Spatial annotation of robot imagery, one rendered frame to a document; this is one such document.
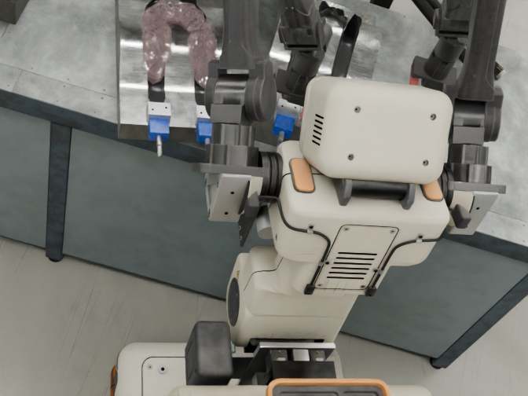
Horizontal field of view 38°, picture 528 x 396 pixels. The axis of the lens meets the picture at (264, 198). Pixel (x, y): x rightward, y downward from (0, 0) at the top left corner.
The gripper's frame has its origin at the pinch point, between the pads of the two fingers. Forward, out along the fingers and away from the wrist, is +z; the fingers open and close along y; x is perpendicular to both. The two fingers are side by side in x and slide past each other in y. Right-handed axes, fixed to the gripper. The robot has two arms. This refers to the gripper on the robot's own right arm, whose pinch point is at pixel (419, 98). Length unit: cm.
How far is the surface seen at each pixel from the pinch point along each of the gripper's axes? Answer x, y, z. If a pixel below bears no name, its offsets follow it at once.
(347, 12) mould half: -34.1, 18.9, 8.4
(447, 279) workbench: 15, -28, 46
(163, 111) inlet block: 21, 56, 7
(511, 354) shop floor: 0, -74, 96
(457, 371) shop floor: 12, -55, 96
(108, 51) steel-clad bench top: 1, 74, 15
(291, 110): 12.8, 28.7, 3.6
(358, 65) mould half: -10.5, 14.5, 4.9
